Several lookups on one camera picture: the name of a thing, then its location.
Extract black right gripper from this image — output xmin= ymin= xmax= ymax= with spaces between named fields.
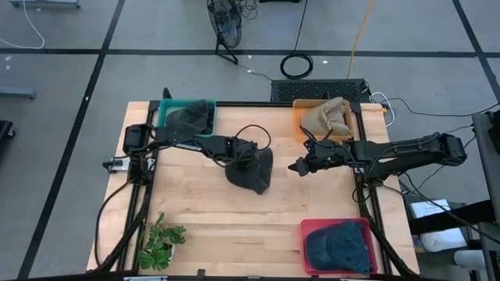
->
xmin=287 ymin=139 xmax=351 ymax=177

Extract dark grey baseball cap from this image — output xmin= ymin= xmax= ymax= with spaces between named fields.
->
xmin=164 ymin=99 xmax=216 ymax=137
xmin=225 ymin=147 xmax=274 ymax=195

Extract orange plastic bin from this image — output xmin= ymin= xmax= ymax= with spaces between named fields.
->
xmin=291 ymin=98 xmax=355 ymax=144

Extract black perforated computer case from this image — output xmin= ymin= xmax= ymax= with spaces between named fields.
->
xmin=270 ymin=78 xmax=372 ymax=104

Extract teal plastic bin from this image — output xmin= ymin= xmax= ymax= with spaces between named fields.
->
xmin=155 ymin=98 xmax=218 ymax=138

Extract red plastic bin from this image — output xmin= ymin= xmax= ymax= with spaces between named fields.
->
xmin=299 ymin=217 xmax=379 ymax=276

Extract green plant in white pot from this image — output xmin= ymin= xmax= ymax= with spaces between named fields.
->
xmin=136 ymin=212 xmax=188 ymax=272

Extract black floor fan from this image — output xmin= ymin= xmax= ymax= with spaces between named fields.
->
xmin=205 ymin=0 xmax=243 ymax=66

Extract white paper sheet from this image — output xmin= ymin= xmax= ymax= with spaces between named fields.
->
xmin=409 ymin=198 xmax=452 ymax=219

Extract white paper roll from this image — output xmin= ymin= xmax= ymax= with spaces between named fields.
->
xmin=413 ymin=227 xmax=469 ymax=254

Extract black beam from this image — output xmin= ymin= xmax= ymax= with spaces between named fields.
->
xmin=408 ymin=199 xmax=500 ymax=235

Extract grey cylinder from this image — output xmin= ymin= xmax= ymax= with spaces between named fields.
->
xmin=452 ymin=249 xmax=488 ymax=271

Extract grey metal floor base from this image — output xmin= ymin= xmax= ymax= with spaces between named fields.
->
xmin=0 ymin=86 xmax=38 ymax=99
xmin=9 ymin=0 xmax=81 ymax=9

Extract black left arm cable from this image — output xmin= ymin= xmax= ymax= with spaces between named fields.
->
xmin=233 ymin=123 xmax=273 ymax=151

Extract black aluminium table frame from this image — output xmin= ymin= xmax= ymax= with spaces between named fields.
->
xmin=87 ymin=87 xmax=421 ymax=281

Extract black coiled cable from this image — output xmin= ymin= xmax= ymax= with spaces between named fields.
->
xmin=279 ymin=0 xmax=315 ymax=80

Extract yellow cable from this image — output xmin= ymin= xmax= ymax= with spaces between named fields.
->
xmin=346 ymin=0 xmax=376 ymax=80

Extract tangled black cables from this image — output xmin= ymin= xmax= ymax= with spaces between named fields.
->
xmin=234 ymin=0 xmax=259 ymax=20

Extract thick black cable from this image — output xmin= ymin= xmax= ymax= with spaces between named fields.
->
xmin=95 ymin=180 xmax=134 ymax=270

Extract white floor cable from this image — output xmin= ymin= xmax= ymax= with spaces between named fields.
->
xmin=0 ymin=0 xmax=46 ymax=51

